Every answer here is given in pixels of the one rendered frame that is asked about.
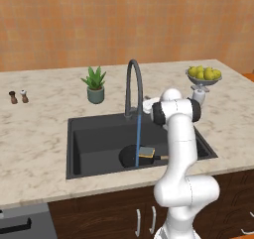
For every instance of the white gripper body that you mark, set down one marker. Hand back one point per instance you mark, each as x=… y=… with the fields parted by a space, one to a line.
x=149 y=103

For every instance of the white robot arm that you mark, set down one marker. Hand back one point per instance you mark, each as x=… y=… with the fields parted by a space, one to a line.
x=180 y=150

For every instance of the blue water stream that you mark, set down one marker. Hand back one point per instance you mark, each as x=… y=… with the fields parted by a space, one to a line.
x=138 y=137

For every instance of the yellow and dark sponge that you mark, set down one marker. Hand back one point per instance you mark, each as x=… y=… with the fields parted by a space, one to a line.
x=147 y=152

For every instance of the black pan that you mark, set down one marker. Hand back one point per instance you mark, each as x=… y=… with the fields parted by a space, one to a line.
x=128 y=157

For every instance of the black sink basin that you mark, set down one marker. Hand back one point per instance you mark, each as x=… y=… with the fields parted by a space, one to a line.
x=96 y=143

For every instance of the dark grey curved tap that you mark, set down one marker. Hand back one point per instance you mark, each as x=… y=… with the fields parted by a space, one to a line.
x=139 y=81

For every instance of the yellow-green pear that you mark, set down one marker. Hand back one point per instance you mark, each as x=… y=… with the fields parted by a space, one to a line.
x=200 y=73
x=217 y=73
x=192 y=71
x=208 y=74

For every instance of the green plant in grey-green pot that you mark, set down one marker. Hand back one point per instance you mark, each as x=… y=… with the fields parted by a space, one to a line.
x=95 y=91

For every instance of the grey footed fruit bowl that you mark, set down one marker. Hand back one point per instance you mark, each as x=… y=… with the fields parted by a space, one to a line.
x=202 y=83

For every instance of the dark wood cupboard door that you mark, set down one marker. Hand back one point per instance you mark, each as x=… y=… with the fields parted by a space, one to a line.
x=96 y=216
x=159 y=216

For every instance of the brown white-topped salt mill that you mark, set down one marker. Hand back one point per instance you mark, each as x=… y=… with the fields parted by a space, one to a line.
x=24 y=97

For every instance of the dark wood cupboard run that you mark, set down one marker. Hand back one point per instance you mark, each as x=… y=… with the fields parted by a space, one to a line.
x=234 y=203

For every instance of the brown pepper mill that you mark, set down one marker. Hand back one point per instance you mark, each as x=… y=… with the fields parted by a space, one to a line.
x=13 y=98

